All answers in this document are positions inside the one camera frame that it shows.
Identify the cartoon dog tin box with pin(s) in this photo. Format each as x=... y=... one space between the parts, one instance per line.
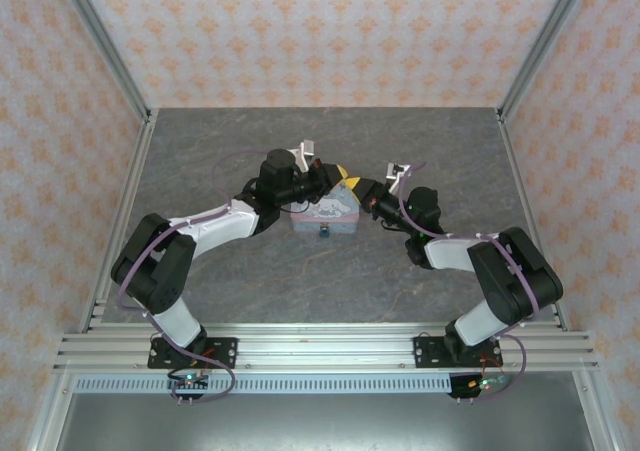
x=325 y=216

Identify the small blue padlock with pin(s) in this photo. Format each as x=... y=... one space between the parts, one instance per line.
x=325 y=231

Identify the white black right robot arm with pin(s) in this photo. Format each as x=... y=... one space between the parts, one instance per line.
x=450 y=251

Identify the grey metal sheet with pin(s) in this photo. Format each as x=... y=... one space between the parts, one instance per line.
x=320 y=423

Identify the aluminium table side rail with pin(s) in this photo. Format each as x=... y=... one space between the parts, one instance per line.
x=527 y=211
x=122 y=211

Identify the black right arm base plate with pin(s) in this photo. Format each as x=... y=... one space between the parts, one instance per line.
x=427 y=351

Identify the aluminium mounting rail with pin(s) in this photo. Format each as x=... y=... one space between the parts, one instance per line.
x=325 y=351

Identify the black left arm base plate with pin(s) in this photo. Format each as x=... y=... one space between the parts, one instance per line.
x=220 y=351

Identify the aluminium frame post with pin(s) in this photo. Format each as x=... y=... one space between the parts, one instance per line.
x=542 y=41
x=102 y=41

